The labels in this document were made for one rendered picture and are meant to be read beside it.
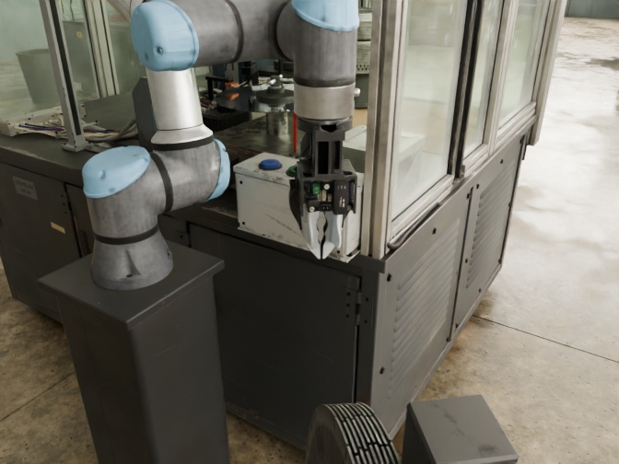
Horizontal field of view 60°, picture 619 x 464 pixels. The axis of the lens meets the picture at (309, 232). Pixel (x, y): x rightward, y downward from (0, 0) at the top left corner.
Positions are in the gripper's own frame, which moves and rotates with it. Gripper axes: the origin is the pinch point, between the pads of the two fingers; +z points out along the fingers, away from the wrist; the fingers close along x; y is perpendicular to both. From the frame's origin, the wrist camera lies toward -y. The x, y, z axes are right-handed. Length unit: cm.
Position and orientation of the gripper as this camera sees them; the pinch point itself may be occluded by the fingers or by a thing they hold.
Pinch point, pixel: (321, 248)
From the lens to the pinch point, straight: 78.9
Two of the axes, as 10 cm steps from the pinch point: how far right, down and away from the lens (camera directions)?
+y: 1.1, 4.5, -8.8
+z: 0.0, 8.9, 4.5
